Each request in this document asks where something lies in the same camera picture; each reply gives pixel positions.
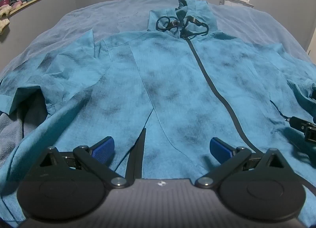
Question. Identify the teal zip hooded jacket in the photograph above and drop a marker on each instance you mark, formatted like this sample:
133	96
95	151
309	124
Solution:
172	82

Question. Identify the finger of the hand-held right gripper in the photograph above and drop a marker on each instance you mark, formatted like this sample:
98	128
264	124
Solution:
302	124

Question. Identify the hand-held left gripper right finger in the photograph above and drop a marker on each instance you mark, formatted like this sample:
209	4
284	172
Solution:
219	149

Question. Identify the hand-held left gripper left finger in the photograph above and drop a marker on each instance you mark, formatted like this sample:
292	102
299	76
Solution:
104	150

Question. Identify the blue fleece blanket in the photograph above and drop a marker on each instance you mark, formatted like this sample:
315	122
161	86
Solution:
111	13

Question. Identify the wooden window sill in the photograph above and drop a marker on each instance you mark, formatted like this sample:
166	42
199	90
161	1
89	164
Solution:
27	3

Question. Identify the cream plush toy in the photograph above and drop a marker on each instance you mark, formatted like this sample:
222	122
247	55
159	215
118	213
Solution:
4	11

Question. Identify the pink plush toy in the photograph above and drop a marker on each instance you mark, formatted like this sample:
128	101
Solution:
5	2

